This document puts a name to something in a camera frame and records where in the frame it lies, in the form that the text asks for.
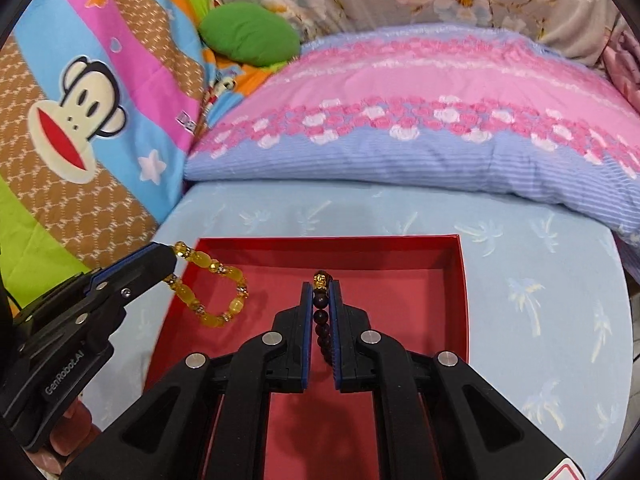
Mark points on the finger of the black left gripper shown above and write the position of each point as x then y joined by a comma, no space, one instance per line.
129,278

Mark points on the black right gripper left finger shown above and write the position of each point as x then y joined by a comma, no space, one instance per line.
207,418

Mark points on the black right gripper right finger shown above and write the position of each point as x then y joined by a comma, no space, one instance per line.
435,416

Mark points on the dark bead bracelet gold charm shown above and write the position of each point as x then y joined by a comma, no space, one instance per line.
321,316

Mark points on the person's hand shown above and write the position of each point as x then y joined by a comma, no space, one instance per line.
72,434

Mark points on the light blue palm bedsheet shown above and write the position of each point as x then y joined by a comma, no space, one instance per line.
550,324

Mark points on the colourful monkey cartoon quilt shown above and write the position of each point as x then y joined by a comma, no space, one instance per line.
101,102

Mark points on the green round cushion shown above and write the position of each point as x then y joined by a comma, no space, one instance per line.
249,34

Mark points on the pink blue floral pillow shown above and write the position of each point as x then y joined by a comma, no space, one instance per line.
438,105

